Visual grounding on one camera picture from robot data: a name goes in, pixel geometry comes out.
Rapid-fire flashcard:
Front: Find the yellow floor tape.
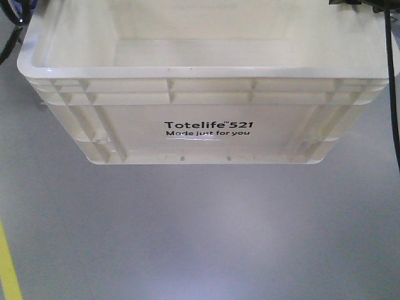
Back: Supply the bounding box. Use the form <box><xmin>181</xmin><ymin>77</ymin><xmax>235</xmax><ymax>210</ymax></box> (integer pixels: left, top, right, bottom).
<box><xmin>1</xmin><ymin>222</ymin><xmax>24</xmax><ymax>300</ymax></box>

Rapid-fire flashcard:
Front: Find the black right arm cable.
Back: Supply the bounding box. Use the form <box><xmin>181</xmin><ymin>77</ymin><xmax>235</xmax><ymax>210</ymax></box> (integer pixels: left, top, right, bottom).
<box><xmin>382</xmin><ymin>0</ymin><xmax>400</xmax><ymax>176</ymax></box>

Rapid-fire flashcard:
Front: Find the white plastic tote box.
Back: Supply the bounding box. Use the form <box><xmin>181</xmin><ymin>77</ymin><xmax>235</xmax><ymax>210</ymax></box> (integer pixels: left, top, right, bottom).
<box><xmin>17</xmin><ymin>1</ymin><xmax>389</xmax><ymax>164</ymax></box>

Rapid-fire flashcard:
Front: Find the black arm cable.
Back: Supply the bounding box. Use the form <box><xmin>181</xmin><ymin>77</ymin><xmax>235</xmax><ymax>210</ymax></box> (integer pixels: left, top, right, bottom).
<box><xmin>382</xmin><ymin>0</ymin><xmax>400</xmax><ymax>176</ymax></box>
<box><xmin>0</xmin><ymin>0</ymin><xmax>34</xmax><ymax>66</ymax></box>

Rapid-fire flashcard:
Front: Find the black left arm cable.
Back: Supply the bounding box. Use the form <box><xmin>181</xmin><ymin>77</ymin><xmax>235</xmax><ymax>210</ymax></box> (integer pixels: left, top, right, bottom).
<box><xmin>0</xmin><ymin>0</ymin><xmax>34</xmax><ymax>66</ymax></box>

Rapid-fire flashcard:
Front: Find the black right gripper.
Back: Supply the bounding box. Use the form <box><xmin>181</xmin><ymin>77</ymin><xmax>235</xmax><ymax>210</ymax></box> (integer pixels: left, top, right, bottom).
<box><xmin>328</xmin><ymin>0</ymin><xmax>399</xmax><ymax>13</ymax></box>

